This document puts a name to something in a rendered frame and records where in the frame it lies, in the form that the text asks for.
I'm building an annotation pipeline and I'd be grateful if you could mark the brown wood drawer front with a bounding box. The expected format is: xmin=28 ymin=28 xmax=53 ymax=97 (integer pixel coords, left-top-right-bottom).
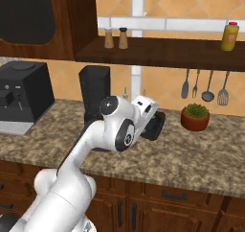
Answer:
xmin=144 ymin=182 xmax=224 ymax=213
xmin=0 ymin=160 xmax=44 ymax=216

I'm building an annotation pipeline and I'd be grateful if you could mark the green plant in brown pot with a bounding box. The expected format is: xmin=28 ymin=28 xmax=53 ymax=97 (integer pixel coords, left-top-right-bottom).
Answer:
xmin=180 ymin=103 xmax=212 ymax=132

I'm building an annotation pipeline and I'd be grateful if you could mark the yellow bottle with red cap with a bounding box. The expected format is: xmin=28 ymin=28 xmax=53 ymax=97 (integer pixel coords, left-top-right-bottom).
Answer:
xmin=220 ymin=21 xmax=240 ymax=53

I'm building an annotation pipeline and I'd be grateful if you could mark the black cupboard door handle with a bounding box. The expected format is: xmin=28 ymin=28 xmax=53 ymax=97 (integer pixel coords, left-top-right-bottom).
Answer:
xmin=131 ymin=202 xmax=138 ymax=231
xmin=116 ymin=199 xmax=123 ymax=229

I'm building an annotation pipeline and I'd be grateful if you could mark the grey hanging slotted spatula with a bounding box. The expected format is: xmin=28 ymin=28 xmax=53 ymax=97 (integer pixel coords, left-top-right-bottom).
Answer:
xmin=216 ymin=70 xmax=231 ymax=107

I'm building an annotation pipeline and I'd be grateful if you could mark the grey hanging ladle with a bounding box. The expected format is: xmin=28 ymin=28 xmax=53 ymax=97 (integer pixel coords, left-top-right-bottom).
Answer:
xmin=201 ymin=69 xmax=215 ymax=103

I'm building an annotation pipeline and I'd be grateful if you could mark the dark wood shelf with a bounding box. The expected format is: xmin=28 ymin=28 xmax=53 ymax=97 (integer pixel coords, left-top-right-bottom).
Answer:
xmin=75 ymin=35 xmax=245 ymax=73

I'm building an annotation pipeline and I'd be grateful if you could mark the brown wood cupboard door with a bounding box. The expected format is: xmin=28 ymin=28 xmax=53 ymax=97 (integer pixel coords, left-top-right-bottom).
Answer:
xmin=127 ymin=197 xmax=207 ymax=232
xmin=83 ymin=175 xmax=129 ymax=232
xmin=216 ymin=196 xmax=245 ymax=232

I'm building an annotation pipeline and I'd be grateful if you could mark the black coffee machine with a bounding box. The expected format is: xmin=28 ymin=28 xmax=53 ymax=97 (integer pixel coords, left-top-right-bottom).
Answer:
xmin=0 ymin=60 xmax=56 ymax=136

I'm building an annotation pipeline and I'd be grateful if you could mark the grey hanging fork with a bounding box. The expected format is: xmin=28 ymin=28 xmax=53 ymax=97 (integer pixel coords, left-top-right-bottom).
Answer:
xmin=191 ymin=68 xmax=202 ymax=100

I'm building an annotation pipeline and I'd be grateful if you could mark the black top wooden shaker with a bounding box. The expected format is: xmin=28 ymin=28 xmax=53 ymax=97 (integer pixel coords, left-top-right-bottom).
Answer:
xmin=118 ymin=27 xmax=129 ymax=50

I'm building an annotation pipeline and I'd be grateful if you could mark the white top wooden shaker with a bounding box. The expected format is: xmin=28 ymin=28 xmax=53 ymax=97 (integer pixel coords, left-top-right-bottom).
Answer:
xmin=103 ymin=27 xmax=115 ymax=50

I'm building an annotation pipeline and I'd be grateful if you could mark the grey hanging spoon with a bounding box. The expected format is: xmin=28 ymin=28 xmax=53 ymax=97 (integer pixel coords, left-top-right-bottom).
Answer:
xmin=180 ymin=68 xmax=191 ymax=100

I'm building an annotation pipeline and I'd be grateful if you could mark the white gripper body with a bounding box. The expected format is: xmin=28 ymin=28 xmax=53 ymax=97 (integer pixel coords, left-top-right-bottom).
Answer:
xmin=135 ymin=102 xmax=160 ymax=138

